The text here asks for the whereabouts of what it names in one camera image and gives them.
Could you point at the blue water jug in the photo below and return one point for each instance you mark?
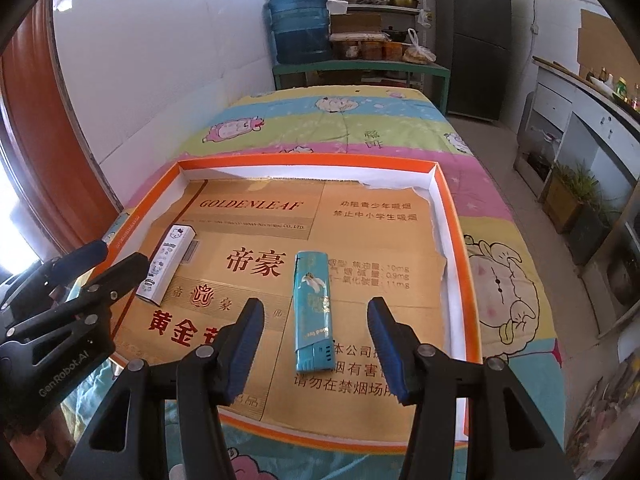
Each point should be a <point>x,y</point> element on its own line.
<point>299,25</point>

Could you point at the brown cardboard box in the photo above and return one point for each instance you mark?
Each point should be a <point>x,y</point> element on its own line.
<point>356,23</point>

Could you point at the white cartoon print lighter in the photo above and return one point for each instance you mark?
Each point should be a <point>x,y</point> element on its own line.
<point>167,260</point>

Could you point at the teal lighter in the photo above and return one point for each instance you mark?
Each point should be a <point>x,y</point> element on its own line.
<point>312,310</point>

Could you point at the clear plastic bag of food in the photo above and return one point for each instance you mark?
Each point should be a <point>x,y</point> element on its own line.
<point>419,52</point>

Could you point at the grey kitchen counter cabinet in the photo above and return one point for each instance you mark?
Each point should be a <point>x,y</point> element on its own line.
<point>585,130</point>

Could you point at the metal storage shelf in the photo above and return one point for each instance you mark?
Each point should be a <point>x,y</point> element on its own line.
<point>370,10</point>

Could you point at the dark planter with grass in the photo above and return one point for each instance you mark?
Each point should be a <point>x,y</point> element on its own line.
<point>587,237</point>

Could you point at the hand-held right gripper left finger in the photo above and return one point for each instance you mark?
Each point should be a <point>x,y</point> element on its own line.
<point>245,352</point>

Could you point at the gold printed cardboard liner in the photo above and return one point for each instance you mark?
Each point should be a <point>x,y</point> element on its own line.
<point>350,232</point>

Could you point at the wooden door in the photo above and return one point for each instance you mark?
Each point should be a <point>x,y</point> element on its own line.
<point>45,135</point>

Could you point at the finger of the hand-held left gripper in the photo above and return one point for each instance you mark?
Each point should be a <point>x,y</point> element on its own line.
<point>65,270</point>
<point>115,280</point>

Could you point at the brown planter with grass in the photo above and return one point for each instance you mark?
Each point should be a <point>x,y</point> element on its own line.
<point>562,205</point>

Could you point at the shallow orange cardboard box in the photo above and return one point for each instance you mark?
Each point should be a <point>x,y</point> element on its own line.
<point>461,260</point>

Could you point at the cardboard sheet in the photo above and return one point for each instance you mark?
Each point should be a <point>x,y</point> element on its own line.
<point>597,40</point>

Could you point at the cartoon printed blanket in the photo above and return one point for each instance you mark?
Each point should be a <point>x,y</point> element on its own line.
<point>350,120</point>

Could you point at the dark grey refrigerator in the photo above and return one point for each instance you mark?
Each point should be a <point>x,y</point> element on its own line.
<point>475,40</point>

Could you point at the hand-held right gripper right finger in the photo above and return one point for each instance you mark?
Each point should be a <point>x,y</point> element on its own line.
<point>391,355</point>

